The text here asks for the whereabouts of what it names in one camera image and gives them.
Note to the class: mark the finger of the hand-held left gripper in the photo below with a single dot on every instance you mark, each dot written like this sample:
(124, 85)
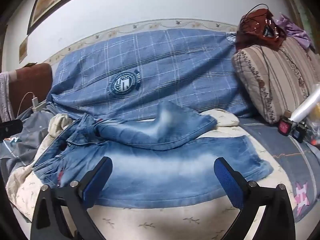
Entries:
(11, 128)

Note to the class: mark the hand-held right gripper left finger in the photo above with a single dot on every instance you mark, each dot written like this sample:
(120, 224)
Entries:
(96, 183)

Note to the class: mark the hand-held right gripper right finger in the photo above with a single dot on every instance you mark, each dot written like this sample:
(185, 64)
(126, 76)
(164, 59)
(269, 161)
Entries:
(228, 183)

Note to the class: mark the blue denim pants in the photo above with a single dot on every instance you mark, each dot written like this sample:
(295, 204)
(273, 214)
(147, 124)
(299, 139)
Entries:
(155, 172)

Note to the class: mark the grey star-print bedsheet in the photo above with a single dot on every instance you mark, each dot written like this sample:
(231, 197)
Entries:
(27, 140)

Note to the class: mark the pink patterned cloth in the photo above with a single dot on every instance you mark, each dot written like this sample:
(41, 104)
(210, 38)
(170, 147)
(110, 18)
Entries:
(5, 95)

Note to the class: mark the white power strip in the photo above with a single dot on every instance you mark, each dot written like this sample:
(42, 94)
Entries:
(40, 107)

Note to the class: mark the brown headboard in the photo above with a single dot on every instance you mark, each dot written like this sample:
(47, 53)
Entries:
(32, 80)

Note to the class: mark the blue bedsheet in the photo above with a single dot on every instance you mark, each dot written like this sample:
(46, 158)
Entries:
(282, 155)

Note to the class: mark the cream leaf-print blanket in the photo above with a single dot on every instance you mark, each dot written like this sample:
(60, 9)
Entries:
(162, 222)

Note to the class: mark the small framed picture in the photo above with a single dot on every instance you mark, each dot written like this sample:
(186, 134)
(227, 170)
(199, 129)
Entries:
(23, 50)

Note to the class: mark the blue and black box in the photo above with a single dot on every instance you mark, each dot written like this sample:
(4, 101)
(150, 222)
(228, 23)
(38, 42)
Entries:
(298, 132)

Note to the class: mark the clear plastic bag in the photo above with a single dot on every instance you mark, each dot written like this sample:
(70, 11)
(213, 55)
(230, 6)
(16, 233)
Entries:
(313, 125)

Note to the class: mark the clear plastic roll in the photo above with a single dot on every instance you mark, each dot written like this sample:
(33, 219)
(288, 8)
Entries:
(303, 110)

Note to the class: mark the striped floral pillow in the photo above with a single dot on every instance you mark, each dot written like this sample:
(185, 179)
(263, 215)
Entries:
(275, 75)

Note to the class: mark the blue plaid pillow with emblem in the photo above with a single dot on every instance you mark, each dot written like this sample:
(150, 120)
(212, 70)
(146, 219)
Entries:
(175, 75)

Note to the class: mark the red-brown plastic bag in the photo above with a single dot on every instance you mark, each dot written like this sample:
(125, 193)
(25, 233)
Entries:
(252, 22)

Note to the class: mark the purple cloth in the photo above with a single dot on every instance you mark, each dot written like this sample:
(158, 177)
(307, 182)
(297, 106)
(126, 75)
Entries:
(295, 30)

